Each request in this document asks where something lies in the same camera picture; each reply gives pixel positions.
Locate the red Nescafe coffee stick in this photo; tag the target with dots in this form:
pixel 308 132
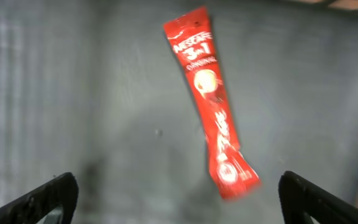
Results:
pixel 191 40

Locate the grey plastic shopping basket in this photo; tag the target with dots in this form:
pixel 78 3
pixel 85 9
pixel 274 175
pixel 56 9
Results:
pixel 93 88

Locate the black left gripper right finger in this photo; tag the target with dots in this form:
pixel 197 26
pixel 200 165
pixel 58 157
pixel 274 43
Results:
pixel 302 202

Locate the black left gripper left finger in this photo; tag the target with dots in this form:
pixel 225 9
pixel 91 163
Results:
pixel 53 202

